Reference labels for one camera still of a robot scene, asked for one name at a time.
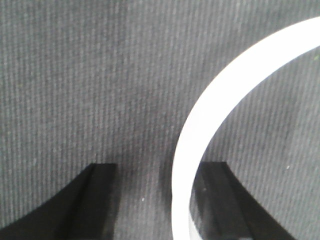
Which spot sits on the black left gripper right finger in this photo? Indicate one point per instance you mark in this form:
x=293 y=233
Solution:
x=228 y=211

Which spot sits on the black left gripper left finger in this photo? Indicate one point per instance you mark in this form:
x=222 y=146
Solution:
x=82 y=210

